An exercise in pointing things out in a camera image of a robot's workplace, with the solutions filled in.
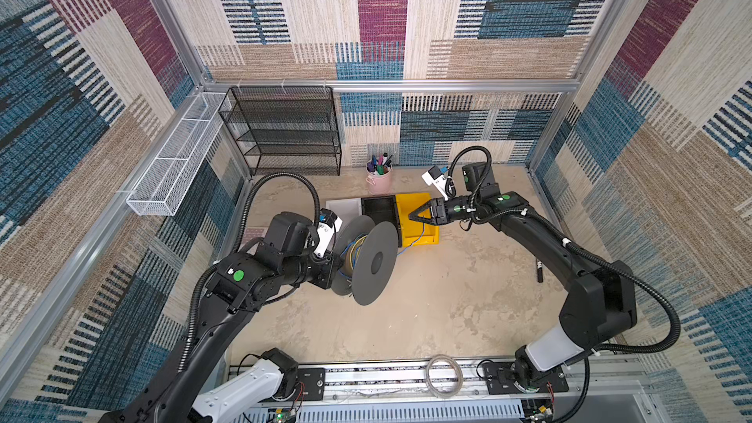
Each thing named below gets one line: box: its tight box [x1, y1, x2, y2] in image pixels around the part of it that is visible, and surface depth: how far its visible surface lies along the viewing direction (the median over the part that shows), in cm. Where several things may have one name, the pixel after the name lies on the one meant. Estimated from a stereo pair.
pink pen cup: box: [365, 158, 393, 195], surface depth 108 cm
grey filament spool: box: [330, 214, 400, 306], surface depth 68 cm
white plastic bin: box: [325, 197, 363, 235], surface depth 104 cm
